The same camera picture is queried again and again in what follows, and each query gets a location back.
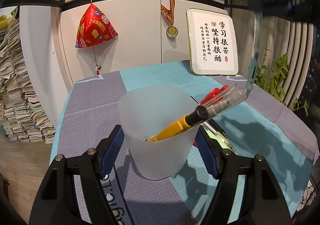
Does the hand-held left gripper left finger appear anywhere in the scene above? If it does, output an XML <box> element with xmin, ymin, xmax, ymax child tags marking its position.
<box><xmin>29</xmin><ymin>125</ymin><xmax>125</xmax><ymax>225</ymax></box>

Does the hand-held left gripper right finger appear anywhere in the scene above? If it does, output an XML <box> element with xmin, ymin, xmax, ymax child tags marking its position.
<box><xmin>195</xmin><ymin>128</ymin><xmax>292</xmax><ymax>225</ymax></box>

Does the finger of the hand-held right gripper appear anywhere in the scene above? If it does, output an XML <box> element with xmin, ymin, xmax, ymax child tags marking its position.
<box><xmin>247</xmin><ymin>0</ymin><xmax>293</xmax><ymax>16</ymax></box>

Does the green highlighter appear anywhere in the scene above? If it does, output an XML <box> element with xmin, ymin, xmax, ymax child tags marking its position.
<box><xmin>212</xmin><ymin>135</ymin><xmax>230</xmax><ymax>149</ymax></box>

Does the white pen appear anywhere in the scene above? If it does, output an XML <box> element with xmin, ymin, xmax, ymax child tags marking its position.
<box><xmin>204</xmin><ymin>121</ymin><xmax>230</xmax><ymax>145</ymax></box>

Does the frosted blue pen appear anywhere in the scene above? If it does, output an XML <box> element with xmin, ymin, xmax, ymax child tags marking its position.
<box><xmin>245</xmin><ymin>12</ymin><xmax>262</xmax><ymax>93</ymax></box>

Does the yellow pen with black ends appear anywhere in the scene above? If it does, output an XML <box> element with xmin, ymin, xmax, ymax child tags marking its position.
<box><xmin>146</xmin><ymin>106</ymin><xmax>209</xmax><ymax>142</ymax></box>

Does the frosted plastic cup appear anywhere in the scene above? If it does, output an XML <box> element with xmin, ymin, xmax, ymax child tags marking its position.
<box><xmin>117</xmin><ymin>84</ymin><xmax>200</xmax><ymax>181</ymax></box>

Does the clear pen with red refill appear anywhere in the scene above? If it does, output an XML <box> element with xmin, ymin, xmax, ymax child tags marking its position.
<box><xmin>207</xmin><ymin>85</ymin><xmax>250</xmax><ymax>120</ymax></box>

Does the red translucent pen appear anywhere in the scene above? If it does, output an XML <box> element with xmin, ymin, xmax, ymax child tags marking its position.
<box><xmin>200</xmin><ymin>85</ymin><xmax>229</xmax><ymax>105</ymax></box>

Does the blue and grey table mat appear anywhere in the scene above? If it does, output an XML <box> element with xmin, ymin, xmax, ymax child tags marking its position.
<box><xmin>49</xmin><ymin>60</ymin><xmax>320</xmax><ymax>225</ymax></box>

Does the grey ribbed panel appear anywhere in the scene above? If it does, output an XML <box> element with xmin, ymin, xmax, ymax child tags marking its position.
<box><xmin>282</xmin><ymin>21</ymin><xmax>315</xmax><ymax>110</ymax></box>

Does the green leafy plant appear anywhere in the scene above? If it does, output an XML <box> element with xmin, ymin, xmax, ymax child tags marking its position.
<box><xmin>250</xmin><ymin>27</ymin><xmax>309</xmax><ymax>115</ymax></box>

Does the framed calligraphy sign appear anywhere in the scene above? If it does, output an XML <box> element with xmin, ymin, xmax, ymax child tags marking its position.
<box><xmin>186</xmin><ymin>8</ymin><xmax>238</xmax><ymax>76</ymax></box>

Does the gold medal with striped ribbon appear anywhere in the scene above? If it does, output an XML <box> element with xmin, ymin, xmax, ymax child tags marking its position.
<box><xmin>161</xmin><ymin>0</ymin><xmax>179</xmax><ymax>39</ymax></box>

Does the tall pile of worn books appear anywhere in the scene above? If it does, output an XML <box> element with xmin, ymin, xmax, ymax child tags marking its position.
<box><xmin>0</xmin><ymin>18</ymin><xmax>55</xmax><ymax>143</ymax></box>

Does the red pyramid hanging ornament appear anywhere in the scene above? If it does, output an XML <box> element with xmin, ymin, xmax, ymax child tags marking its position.
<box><xmin>75</xmin><ymin>0</ymin><xmax>118</xmax><ymax>76</ymax></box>

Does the yellow plush toy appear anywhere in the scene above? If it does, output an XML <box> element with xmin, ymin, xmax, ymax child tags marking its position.
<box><xmin>0</xmin><ymin>13</ymin><xmax>13</xmax><ymax>29</ymax></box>

